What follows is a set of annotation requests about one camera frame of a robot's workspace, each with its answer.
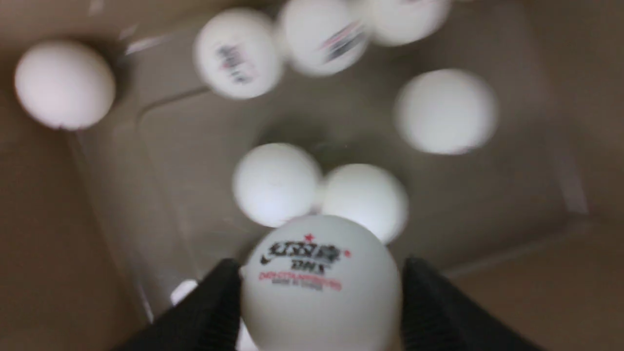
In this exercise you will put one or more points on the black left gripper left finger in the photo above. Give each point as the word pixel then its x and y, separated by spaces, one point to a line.
pixel 208 319

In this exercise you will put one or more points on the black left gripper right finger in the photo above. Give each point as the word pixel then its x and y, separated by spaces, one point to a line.
pixel 437 316

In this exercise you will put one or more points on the white ball with logo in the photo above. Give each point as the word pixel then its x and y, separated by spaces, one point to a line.
pixel 321 283

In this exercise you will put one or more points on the olive green plastic bin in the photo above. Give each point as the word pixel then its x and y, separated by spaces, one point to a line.
pixel 99 226

